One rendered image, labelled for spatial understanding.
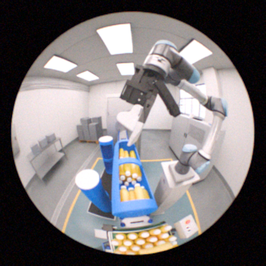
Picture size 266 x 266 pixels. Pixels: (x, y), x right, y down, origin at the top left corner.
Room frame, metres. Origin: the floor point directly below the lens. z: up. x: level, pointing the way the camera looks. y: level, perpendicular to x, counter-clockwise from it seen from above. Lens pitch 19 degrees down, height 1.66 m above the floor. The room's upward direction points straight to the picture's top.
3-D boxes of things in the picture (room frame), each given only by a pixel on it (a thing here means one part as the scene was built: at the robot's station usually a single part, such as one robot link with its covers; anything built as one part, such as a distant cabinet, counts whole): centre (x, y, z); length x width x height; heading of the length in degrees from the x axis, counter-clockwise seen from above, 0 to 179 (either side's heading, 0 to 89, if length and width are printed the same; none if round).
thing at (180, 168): (0.43, -0.43, 1.23); 0.15 x 0.15 x 0.10
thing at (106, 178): (0.91, 0.52, 0.07); 1.50 x 0.52 x 0.15; 178
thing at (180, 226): (-0.11, -0.34, 1.05); 0.20 x 0.10 x 0.10; 8
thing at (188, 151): (0.41, -0.42, 1.35); 0.13 x 0.12 x 0.14; 9
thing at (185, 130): (1.83, -1.75, 0.72); 2.15 x 0.54 x 1.45; 178
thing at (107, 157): (1.44, 0.54, 0.59); 0.28 x 0.28 x 0.88
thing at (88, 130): (3.61, 2.22, 0.59); 1.20 x 0.80 x 1.19; 88
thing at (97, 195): (0.43, 0.46, 0.59); 0.28 x 0.28 x 0.88
